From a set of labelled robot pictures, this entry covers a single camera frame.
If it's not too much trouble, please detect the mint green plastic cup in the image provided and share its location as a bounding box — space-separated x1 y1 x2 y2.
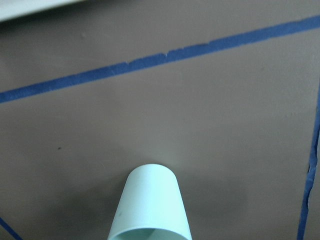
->
108 164 192 240

